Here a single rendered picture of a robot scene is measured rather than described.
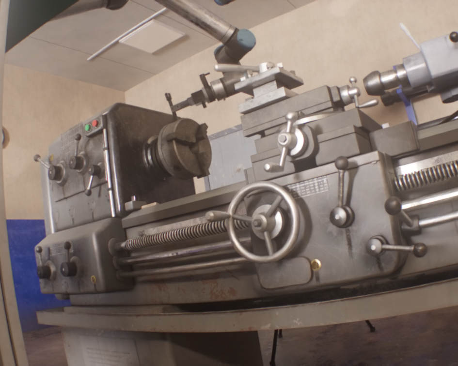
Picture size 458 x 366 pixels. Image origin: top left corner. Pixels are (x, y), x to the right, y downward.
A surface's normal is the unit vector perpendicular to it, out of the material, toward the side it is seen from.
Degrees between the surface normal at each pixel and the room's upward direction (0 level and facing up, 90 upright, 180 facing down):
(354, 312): 90
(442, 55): 90
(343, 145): 90
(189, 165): 90
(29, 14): 180
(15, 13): 180
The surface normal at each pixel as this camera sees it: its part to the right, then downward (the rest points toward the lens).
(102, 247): 0.80, -0.24
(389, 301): -0.57, -0.05
